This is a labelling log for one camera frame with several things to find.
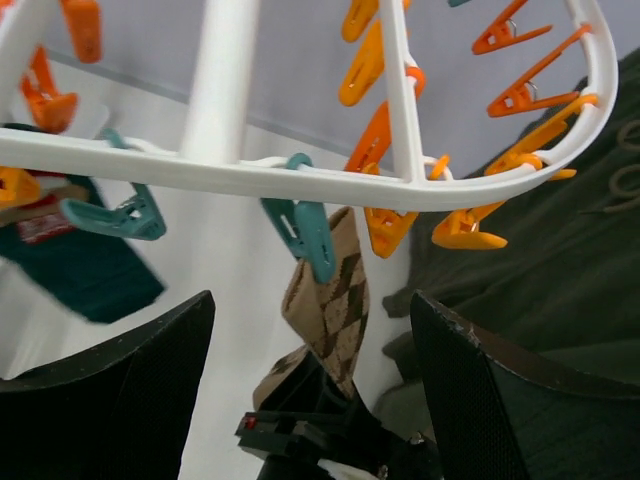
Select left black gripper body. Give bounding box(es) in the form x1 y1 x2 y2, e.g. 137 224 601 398
236 349 443 480

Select brown yellow argyle sock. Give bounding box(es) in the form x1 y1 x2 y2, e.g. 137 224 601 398
253 207 370 409

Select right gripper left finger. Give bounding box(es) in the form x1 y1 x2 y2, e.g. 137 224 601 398
1 291 215 479

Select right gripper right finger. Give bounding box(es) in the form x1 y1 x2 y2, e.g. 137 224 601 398
410 293 639 479

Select white clothes rack frame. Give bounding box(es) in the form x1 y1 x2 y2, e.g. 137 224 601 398
82 1 260 189

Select teal green sock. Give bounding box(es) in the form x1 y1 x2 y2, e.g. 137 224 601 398
1 169 165 324

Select white round clip hanger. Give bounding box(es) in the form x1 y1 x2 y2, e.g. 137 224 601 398
0 0 621 286

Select olive green hanging trousers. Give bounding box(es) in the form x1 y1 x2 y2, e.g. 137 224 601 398
377 52 639 432

